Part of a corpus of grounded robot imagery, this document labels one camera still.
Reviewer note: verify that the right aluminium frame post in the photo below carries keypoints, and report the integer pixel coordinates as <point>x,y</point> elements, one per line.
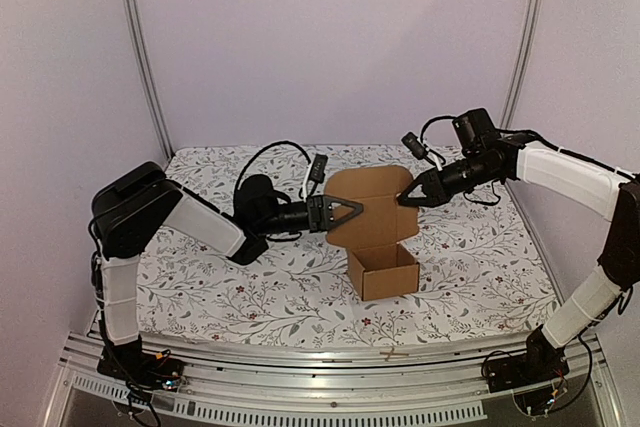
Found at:
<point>532,12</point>

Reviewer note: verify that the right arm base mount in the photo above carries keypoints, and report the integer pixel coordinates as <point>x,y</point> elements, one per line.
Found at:
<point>536,378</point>

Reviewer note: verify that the brown cardboard box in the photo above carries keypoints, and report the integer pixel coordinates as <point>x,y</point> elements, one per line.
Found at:
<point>379,266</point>

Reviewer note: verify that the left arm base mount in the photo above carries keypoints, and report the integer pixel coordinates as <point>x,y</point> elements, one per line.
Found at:
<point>129,363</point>

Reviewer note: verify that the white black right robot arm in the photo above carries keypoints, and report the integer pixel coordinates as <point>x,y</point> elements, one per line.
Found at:
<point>490,154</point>

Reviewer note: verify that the aluminium frame post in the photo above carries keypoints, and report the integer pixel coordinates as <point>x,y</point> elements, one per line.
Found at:
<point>532,12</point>
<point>142,59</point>

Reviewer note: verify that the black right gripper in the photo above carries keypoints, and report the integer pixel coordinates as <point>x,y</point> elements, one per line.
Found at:
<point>433,187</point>

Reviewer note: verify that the floral patterned table mat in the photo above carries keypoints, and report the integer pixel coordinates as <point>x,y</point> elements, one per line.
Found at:
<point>479,273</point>

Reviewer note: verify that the left aluminium frame post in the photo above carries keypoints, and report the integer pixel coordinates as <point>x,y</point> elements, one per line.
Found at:
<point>142,59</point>

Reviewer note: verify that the aluminium front rail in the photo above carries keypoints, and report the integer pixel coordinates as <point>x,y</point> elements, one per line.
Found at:
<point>228,384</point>

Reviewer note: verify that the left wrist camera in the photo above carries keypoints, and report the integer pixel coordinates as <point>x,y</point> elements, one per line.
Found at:
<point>314,176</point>

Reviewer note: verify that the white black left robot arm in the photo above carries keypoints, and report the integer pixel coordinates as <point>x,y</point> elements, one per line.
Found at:
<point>127,214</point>

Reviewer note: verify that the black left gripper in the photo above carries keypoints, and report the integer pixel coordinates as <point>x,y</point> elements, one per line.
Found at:
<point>321,219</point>

